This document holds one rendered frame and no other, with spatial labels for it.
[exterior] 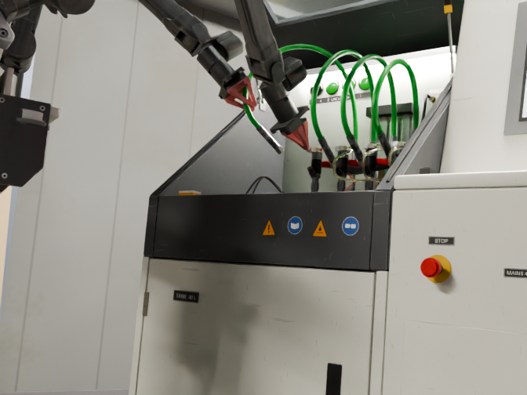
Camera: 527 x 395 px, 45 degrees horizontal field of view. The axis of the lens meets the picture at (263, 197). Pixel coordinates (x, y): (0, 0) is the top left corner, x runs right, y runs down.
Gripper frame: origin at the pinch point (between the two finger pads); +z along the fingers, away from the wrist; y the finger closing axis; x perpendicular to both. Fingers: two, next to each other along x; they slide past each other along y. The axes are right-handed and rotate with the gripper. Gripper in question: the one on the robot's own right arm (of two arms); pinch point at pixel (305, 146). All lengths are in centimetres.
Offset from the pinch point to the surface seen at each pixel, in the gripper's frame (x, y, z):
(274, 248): -12.8, -32.5, 6.6
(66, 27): 199, 64, -60
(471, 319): -56, -33, 22
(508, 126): -47, 14, 10
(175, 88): 192, 95, -1
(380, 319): -39, -37, 20
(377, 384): -39, -46, 29
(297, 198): -17.7, -23.8, -0.2
